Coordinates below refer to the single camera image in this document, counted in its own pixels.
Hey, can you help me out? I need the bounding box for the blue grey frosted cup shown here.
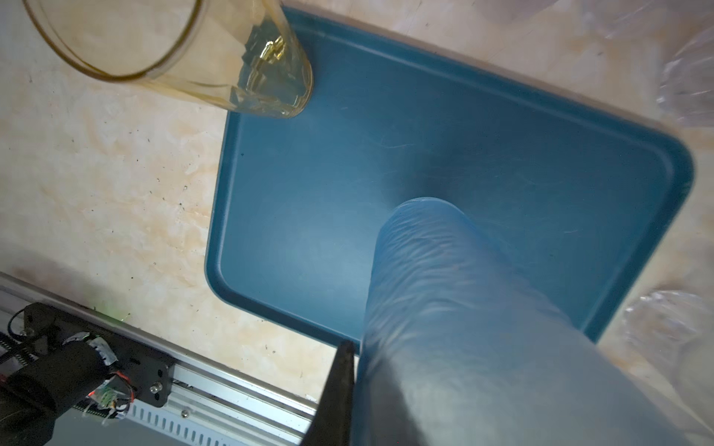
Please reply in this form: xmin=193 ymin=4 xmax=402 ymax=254
xmin=351 ymin=198 xmax=685 ymax=445

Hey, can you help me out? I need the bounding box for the amber tall glass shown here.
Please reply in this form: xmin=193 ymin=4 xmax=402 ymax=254
xmin=23 ymin=1 xmax=313 ymax=118

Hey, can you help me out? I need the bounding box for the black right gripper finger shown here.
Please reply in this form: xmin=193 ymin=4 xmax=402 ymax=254
xmin=300 ymin=340 xmax=355 ymax=446

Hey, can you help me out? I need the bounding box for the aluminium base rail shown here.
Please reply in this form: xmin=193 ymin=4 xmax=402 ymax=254
xmin=1 ymin=274 xmax=316 ymax=445

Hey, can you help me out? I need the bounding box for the teal plastic tray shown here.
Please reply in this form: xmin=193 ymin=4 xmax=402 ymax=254
xmin=206 ymin=9 xmax=695 ymax=345

